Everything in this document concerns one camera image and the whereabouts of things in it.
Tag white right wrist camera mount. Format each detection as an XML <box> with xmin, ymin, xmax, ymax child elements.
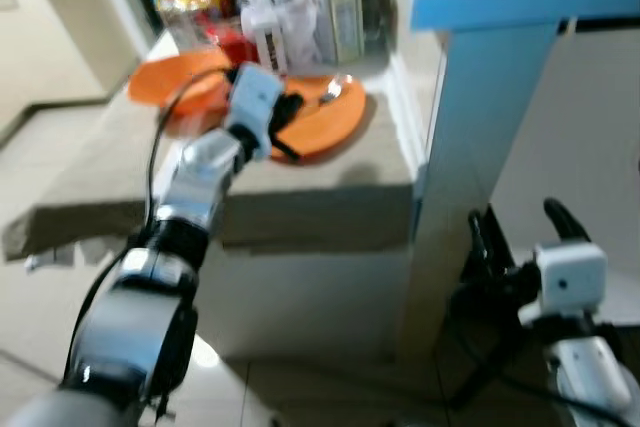
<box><xmin>518</xmin><ymin>241</ymin><xmax>609</xmax><ymax>326</ymax></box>

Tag white plastic bag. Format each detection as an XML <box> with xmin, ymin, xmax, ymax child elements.
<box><xmin>240</xmin><ymin>0</ymin><xmax>326</xmax><ymax>73</ymax></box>

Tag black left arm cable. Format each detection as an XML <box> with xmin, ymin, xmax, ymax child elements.
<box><xmin>60</xmin><ymin>65</ymin><xmax>241</xmax><ymax>388</ymax></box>

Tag beige table cloth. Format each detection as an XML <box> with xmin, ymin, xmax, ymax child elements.
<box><xmin>0</xmin><ymin>87</ymin><xmax>419</xmax><ymax>263</ymax></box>

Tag cream kitchen cabinets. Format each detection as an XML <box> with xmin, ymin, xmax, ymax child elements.
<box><xmin>0</xmin><ymin>0</ymin><xmax>153</xmax><ymax>138</ymax></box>

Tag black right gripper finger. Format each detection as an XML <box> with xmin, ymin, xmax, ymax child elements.
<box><xmin>468</xmin><ymin>207</ymin><xmax>501</xmax><ymax>273</ymax></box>
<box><xmin>543</xmin><ymin>197</ymin><xmax>593</xmax><ymax>245</ymax></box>

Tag white Oatside carton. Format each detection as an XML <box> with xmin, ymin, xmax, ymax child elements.
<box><xmin>243</xmin><ymin>7</ymin><xmax>291</xmax><ymax>76</ymax></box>

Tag orange plastic bowl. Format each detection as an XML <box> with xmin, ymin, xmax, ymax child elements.
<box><xmin>127</xmin><ymin>47</ymin><xmax>236</xmax><ymax>113</ymax></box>

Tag white low counter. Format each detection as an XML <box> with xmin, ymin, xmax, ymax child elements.
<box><xmin>140</xmin><ymin>27</ymin><xmax>433</xmax><ymax>366</ymax></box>

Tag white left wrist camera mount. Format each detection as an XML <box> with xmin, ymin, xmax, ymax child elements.
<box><xmin>226</xmin><ymin>63</ymin><xmax>285</xmax><ymax>160</ymax></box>

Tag red cup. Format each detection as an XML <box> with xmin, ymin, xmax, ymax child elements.
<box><xmin>205</xmin><ymin>22</ymin><xmax>259</xmax><ymax>66</ymax></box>

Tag blue and white counter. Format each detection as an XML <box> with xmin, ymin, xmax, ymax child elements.
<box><xmin>378</xmin><ymin>0</ymin><xmax>640</xmax><ymax>358</ymax></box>

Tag silver spoon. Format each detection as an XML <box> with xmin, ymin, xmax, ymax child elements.
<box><xmin>315</xmin><ymin>75</ymin><xmax>354</xmax><ymax>108</ymax></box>

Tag cream crackers box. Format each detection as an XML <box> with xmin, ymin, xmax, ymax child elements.
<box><xmin>287</xmin><ymin>0</ymin><xmax>366</xmax><ymax>65</ymax></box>

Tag orange plastic plate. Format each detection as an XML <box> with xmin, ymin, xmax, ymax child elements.
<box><xmin>268</xmin><ymin>74</ymin><xmax>368</xmax><ymax>165</ymax></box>

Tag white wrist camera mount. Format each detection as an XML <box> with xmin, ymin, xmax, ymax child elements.
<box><xmin>226</xmin><ymin>63</ymin><xmax>285</xmax><ymax>160</ymax></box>
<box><xmin>518</xmin><ymin>241</ymin><xmax>609</xmax><ymax>326</ymax></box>

